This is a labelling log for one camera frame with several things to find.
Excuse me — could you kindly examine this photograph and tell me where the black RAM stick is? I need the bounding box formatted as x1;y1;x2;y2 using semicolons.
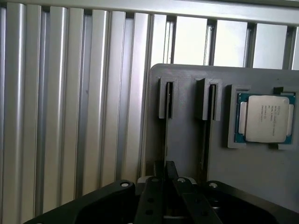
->
202;84;216;182
164;82;175;165

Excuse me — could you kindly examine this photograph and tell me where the gray 3D-printed parts rack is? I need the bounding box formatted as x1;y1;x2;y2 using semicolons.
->
139;63;299;212

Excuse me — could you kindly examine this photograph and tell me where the CPU with silver heat spreader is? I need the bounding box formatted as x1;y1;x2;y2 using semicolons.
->
235;92;295;144

